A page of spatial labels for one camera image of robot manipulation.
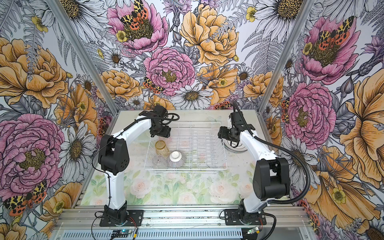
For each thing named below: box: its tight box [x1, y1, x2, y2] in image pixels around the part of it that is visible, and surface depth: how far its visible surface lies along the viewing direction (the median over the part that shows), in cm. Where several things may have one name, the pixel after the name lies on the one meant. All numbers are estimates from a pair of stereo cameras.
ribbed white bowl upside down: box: [167, 150, 185, 168], surface depth 90 cm
